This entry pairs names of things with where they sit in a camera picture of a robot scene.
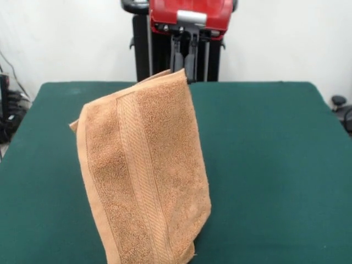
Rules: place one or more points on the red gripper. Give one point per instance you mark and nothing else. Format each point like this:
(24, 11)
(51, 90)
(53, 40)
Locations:
(189, 5)

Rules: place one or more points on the tan terry towel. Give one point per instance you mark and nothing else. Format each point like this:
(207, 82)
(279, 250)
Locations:
(143, 165)

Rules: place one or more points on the dark green table cloth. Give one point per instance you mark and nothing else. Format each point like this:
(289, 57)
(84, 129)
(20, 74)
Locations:
(275, 178)

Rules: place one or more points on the black equipment heap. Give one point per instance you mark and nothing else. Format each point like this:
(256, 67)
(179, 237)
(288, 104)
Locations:
(13, 110)

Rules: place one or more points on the black box device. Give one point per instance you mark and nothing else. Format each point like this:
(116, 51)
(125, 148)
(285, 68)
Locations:
(4, 93)

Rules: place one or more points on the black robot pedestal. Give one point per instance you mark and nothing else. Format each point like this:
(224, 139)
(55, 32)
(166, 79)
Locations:
(140, 55)

